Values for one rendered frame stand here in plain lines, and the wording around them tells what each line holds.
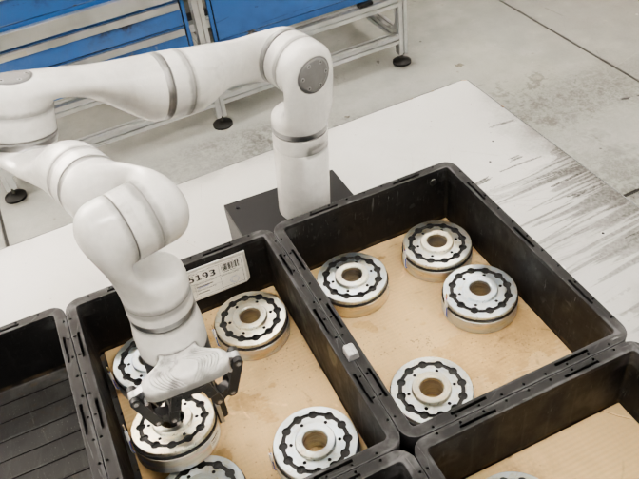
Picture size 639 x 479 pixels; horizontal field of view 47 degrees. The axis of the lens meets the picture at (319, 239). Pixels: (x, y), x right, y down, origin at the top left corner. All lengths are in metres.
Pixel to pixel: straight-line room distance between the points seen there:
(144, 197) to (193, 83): 0.36
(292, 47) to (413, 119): 0.60
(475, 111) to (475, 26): 1.89
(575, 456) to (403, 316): 0.29
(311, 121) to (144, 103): 0.29
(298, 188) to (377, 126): 0.44
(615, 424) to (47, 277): 1.00
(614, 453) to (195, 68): 0.71
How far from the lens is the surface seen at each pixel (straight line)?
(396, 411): 0.83
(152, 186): 0.69
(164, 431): 0.91
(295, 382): 0.99
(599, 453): 0.95
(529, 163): 1.53
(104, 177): 0.75
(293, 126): 1.16
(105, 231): 0.67
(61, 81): 0.96
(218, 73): 1.06
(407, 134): 1.61
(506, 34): 3.48
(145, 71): 1.00
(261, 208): 1.32
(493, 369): 1.00
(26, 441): 1.06
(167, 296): 0.73
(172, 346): 0.78
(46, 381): 1.11
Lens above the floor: 1.62
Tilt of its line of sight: 43 degrees down
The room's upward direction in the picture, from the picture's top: 8 degrees counter-clockwise
